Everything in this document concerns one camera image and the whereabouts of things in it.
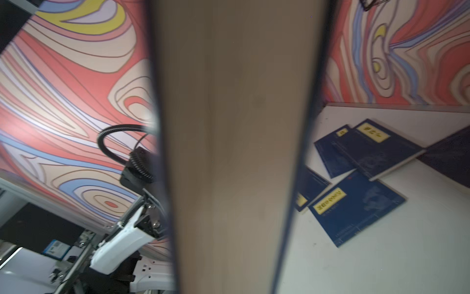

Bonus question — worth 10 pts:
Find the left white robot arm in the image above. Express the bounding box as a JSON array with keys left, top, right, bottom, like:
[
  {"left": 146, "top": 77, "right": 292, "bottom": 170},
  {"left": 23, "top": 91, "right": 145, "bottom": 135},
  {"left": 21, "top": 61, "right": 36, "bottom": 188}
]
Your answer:
[{"left": 89, "top": 147, "right": 177, "bottom": 294}]

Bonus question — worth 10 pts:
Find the blue book vertical yellow label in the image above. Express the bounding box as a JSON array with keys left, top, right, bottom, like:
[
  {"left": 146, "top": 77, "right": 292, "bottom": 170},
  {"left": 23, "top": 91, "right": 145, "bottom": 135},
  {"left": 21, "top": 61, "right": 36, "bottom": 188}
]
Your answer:
[{"left": 308, "top": 171, "right": 406, "bottom": 247}]

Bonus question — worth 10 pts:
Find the back black wire basket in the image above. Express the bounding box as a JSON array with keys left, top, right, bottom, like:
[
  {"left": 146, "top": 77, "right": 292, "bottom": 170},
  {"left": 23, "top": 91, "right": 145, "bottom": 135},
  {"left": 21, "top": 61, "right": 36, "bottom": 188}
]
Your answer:
[{"left": 359, "top": 0, "right": 388, "bottom": 12}]

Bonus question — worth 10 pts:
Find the navy book under stack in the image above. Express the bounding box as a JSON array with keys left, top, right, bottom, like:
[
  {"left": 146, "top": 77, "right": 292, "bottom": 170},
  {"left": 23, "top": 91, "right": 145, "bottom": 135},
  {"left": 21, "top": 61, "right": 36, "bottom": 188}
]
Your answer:
[{"left": 314, "top": 124, "right": 355, "bottom": 178}]

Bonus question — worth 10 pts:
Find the navy book top yellow label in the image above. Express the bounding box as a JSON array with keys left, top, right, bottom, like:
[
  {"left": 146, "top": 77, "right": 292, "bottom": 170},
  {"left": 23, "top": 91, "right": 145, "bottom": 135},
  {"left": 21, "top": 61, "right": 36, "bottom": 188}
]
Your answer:
[{"left": 332, "top": 119, "right": 426, "bottom": 181}]

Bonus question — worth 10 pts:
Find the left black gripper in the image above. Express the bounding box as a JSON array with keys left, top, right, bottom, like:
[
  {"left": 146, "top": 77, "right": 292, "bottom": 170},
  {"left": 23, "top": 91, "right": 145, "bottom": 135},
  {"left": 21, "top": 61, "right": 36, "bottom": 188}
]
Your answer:
[{"left": 119, "top": 147, "right": 162, "bottom": 235}]

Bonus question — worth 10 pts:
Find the dark portrait cover book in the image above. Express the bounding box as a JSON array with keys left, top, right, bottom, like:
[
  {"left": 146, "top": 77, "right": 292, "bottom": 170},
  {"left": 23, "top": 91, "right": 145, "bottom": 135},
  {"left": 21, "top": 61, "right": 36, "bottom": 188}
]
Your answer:
[{"left": 146, "top": 1, "right": 337, "bottom": 294}]

